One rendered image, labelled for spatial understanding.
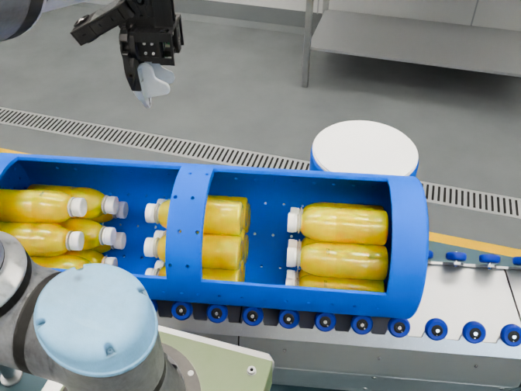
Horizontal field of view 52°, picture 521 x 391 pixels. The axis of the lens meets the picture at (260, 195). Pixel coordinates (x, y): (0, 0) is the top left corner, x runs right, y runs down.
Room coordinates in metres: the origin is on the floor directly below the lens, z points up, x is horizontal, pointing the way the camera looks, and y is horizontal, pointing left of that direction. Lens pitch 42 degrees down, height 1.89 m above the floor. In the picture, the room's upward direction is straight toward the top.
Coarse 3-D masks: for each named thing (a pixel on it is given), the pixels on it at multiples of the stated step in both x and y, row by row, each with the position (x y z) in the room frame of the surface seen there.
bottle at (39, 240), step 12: (0, 228) 0.74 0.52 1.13; (12, 228) 0.74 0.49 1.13; (24, 228) 0.74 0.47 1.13; (36, 228) 0.74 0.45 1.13; (48, 228) 0.74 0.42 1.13; (60, 228) 0.75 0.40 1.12; (24, 240) 0.72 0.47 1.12; (36, 240) 0.72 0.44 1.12; (48, 240) 0.72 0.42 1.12; (60, 240) 0.72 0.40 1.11; (36, 252) 0.71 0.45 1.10; (48, 252) 0.71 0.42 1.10; (60, 252) 0.71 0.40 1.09
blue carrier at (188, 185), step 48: (144, 192) 0.91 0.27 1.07; (192, 192) 0.73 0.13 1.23; (240, 192) 0.89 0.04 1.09; (288, 192) 0.88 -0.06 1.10; (336, 192) 0.87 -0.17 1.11; (384, 192) 0.86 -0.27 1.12; (144, 240) 0.85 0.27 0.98; (192, 240) 0.66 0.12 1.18; (192, 288) 0.62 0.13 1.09; (240, 288) 0.61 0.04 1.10; (288, 288) 0.61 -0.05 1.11
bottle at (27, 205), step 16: (0, 192) 0.80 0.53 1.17; (16, 192) 0.80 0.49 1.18; (32, 192) 0.79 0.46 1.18; (48, 192) 0.79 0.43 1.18; (64, 192) 0.81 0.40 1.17; (0, 208) 0.77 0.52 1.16; (16, 208) 0.77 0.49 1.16; (32, 208) 0.76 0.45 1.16; (48, 208) 0.76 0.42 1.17; (64, 208) 0.77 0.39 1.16
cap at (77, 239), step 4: (72, 232) 0.75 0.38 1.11; (76, 232) 0.75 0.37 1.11; (80, 232) 0.75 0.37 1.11; (72, 236) 0.73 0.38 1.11; (76, 236) 0.73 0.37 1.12; (80, 236) 0.74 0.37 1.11; (72, 240) 0.72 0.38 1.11; (76, 240) 0.72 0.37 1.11; (80, 240) 0.73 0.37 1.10; (84, 240) 0.75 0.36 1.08; (72, 244) 0.72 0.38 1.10; (76, 244) 0.72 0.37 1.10; (80, 244) 0.73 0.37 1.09; (72, 248) 0.72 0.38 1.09; (76, 248) 0.72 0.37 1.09; (80, 248) 0.72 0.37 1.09
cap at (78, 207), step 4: (72, 200) 0.78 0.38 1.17; (76, 200) 0.78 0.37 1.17; (80, 200) 0.78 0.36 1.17; (84, 200) 0.79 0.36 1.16; (72, 204) 0.77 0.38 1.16; (76, 204) 0.77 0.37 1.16; (80, 204) 0.78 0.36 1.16; (84, 204) 0.79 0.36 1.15; (72, 208) 0.77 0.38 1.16; (76, 208) 0.77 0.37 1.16; (80, 208) 0.77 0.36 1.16; (84, 208) 0.78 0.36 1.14; (72, 212) 0.77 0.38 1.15; (76, 212) 0.76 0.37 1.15; (80, 212) 0.77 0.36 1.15; (84, 212) 0.78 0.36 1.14; (80, 216) 0.77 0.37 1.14
